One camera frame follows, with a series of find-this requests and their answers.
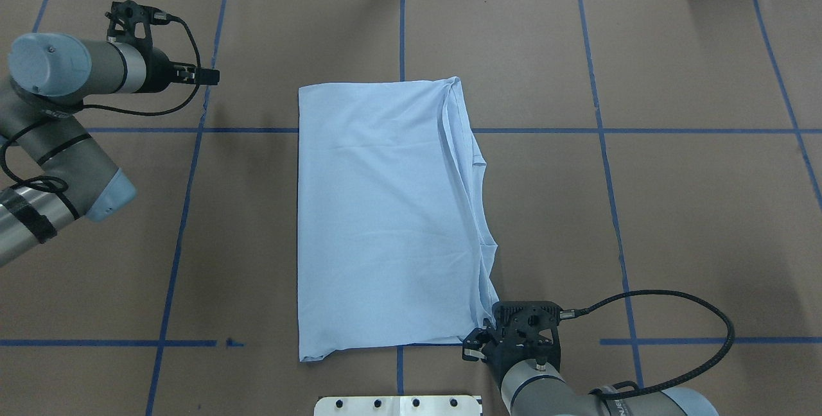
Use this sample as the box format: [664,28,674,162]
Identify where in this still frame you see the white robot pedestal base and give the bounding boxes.
[313,395,484,415]

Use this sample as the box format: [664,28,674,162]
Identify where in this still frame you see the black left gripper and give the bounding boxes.
[105,0,221,94]

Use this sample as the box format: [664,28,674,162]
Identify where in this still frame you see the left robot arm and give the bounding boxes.
[1,1,220,266]

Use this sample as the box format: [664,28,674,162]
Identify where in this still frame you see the light blue t-shirt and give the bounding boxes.
[297,76,498,363]

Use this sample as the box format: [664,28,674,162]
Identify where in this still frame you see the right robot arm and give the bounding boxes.
[462,300,717,415]

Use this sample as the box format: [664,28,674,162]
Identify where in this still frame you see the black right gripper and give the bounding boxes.
[461,300,563,372]

